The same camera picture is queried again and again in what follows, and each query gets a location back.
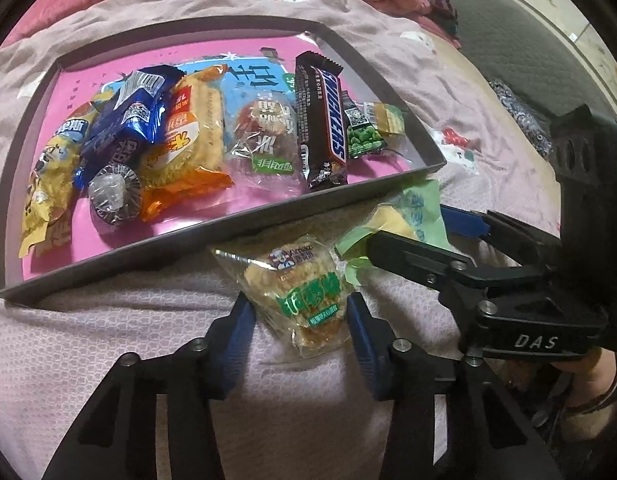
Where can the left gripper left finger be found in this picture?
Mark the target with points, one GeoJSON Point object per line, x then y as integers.
{"type": "Point", "coordinates": [114, 436]}

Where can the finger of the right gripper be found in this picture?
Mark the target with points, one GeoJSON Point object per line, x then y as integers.
{"type": "Point", "coordinates": [450, 274]}
{"type": "Point", "coordinates": [514, 238]}

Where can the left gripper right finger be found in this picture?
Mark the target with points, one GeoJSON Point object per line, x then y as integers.
{"type": "Point", "coordinates": [450, 419]}

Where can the green clear snack bag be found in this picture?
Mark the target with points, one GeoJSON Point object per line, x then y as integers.
{"type": "Point", "coordinates": [414, 212]}

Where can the oat bar clear packet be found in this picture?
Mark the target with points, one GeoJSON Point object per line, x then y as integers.
{"type": "Point", "coordinates": [298, 288]}

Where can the green peas packet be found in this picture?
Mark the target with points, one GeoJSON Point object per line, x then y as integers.
{"type": "Point", "coordinates": [369, 125]}

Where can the snickers bar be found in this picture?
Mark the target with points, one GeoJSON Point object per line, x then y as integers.
{"type": "Point", "coordinates": [322, 136]}

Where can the rice cracker clear packet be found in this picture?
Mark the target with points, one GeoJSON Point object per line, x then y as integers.
{"type": "Point", "coordinates": [264, 149]}

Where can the silver foil cupcake candy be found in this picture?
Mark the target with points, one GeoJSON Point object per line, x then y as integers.
{"type": "Point", "coordinates": [114, 194]}

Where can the yellow cow candy wrapper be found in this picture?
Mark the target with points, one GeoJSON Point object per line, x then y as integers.
{"type": "Point", "coordinates": [50, 185]}

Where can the orange cracker packet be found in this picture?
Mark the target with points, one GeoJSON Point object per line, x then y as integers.
{"type": "Point", "coordinates": [189, 161]}

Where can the blue snack packet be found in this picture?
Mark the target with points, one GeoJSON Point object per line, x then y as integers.
{"type": "Point", "coordinates": [130, 122]}

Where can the person's right hand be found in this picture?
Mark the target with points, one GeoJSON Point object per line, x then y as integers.
{"type": "Point", "coordinates": [591, 406]}

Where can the grey padded headboard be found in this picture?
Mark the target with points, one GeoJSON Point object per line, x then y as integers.
{"type": "Point", "coordinates": [547, 52]}

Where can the dark grey tray box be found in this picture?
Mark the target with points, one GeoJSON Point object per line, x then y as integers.
{"type": "Point", "coordinates": [172, 239]}

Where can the pink children's book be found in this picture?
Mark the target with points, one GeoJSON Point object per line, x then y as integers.
{"type": "Point", "coordinates": [258, 64]}

